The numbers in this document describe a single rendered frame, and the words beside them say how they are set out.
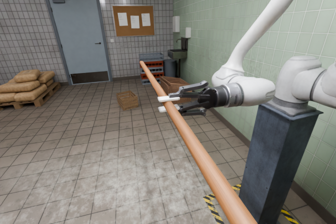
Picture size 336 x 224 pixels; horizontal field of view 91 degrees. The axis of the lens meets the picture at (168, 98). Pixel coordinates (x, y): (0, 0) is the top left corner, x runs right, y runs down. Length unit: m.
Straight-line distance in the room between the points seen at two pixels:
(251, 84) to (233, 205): 0.46
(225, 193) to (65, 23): 4.88
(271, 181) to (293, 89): 0.56
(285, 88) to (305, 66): 0.13
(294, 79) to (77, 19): 4.59
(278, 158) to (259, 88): 0.56
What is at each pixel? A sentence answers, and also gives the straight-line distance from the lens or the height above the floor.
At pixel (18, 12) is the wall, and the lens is 5.31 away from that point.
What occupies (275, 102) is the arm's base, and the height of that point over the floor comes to 1.03.
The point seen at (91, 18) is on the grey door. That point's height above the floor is 1.64.
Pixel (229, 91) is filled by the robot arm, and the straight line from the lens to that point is 0.61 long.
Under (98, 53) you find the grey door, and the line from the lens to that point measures 4.88.
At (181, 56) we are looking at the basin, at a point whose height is 0.78.
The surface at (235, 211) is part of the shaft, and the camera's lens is 0.28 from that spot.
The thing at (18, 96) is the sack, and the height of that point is 0.26.
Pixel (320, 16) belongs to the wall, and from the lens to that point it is 1.68.
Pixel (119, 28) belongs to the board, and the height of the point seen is 1.39.
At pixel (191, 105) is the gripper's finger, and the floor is 1.17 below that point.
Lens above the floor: 1.43
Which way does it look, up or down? 24 degrees down
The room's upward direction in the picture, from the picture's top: 2 degrees counter-clockwise
